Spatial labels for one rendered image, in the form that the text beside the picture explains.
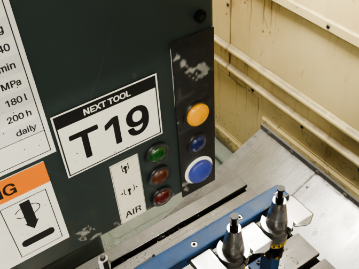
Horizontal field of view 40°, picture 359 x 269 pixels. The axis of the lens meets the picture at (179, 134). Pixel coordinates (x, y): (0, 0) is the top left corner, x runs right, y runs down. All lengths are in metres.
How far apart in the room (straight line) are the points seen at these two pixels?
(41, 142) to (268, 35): 1.21
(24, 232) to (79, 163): 0.08
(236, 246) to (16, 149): 0.60
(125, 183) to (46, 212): 0.08
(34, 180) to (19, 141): 0.05
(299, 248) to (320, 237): 0.18
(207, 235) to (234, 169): 0.75
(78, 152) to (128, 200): 0.10
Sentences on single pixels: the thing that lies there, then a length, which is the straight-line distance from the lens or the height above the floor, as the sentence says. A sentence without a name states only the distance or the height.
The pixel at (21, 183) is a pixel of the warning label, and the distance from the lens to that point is 0.43.
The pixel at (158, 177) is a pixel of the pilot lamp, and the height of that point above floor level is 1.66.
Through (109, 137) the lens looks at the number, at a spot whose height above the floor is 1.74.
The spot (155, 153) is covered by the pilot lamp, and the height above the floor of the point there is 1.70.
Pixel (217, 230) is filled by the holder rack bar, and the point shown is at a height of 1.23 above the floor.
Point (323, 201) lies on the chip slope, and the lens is 1.59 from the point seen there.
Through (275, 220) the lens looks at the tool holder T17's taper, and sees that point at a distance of 0.98.
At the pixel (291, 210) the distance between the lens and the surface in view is 1.05.
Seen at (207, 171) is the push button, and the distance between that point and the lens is 0.53.
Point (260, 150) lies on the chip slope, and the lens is 1.72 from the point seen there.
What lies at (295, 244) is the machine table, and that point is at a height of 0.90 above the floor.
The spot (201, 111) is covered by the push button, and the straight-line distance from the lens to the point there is 0.47.
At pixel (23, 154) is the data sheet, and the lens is 0.41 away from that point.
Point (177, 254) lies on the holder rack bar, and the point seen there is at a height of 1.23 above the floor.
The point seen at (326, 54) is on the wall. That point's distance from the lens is 1.39.
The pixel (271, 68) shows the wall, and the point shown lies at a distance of 1.59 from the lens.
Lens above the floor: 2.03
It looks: 43 degrees down
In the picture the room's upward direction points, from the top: 4 degrees counter-clockwise
